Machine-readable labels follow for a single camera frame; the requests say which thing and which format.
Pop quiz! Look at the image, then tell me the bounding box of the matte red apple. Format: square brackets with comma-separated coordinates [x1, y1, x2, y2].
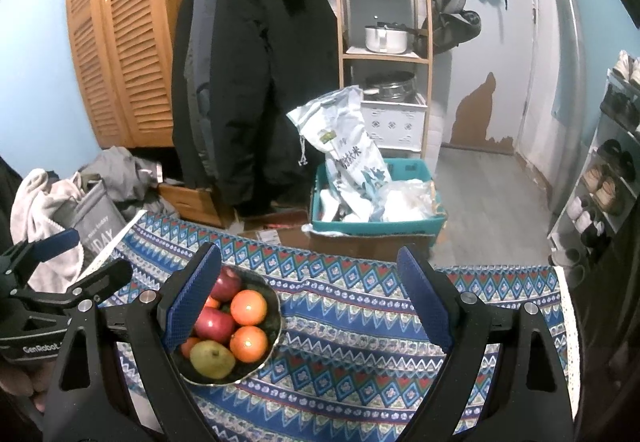
[193, 306, 236, 344]

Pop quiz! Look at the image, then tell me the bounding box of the yellow pear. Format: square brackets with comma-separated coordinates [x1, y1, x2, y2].
[189, 340, 236, 379]

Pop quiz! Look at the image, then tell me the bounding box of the shiny red apple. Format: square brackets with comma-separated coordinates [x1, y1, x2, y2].
[209, 266, 243, 303]

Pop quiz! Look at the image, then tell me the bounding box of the large orange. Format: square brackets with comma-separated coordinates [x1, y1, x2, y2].
[230, 289, 268, 326]

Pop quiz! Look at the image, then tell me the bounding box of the dark glass bowl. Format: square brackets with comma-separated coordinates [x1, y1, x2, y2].
[172, 266, 283, 387]

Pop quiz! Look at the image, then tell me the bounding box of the left human hand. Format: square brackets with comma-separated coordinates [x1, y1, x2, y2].
[0, 358, 55, 413]

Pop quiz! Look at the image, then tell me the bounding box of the white cloth pile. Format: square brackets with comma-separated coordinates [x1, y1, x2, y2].
[10, 168, 85, 294]

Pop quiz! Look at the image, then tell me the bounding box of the grey tote bag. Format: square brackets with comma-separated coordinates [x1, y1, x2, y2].
[53, 173, 126, 269]

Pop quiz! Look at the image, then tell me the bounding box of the grey clothes heap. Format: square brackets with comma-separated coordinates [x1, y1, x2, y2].
[79, 146, 180, 220]

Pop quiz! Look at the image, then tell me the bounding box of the blue patterned tablecloth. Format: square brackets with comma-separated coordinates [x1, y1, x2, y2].
[93, 211, 580, 441]

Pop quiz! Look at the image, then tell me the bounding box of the clear plastic bag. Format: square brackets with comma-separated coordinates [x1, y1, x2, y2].
[375, 179, 446, 223]

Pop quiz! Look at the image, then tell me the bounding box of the teal plastic crate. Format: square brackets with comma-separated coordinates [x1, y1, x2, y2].
[310, 158, 448, 237]

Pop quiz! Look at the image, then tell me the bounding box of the white rice bag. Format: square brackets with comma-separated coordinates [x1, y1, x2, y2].
[286, 86, 392, 211]

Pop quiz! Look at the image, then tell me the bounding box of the metal shoe rack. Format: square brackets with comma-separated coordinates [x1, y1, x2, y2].
[548, 50, 639, 276]

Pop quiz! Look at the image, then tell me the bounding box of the white patterned storage box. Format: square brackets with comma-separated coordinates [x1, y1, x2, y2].
[361, 95, 428, 154]

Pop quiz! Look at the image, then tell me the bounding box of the steel pot lower shelf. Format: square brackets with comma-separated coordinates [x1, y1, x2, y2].
[363, 70, 416, 103]

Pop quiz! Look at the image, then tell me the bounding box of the wooden louvered wardrobe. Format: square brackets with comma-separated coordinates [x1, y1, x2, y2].
[66, 0, 181, 148]

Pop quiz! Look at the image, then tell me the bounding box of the white cooking pot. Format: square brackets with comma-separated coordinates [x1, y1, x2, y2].
[364, 23, 409, 54]

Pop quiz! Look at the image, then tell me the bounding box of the dark hanging bag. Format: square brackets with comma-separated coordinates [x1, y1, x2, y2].
[413, 0, 482, 58]

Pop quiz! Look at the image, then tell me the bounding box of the black hanging jacket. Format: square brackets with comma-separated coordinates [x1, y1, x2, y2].
[171, 0, 338, 218]

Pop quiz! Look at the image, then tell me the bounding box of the wooden ladder shelf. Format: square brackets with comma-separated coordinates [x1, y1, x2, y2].
[335, 0, 434, 157]

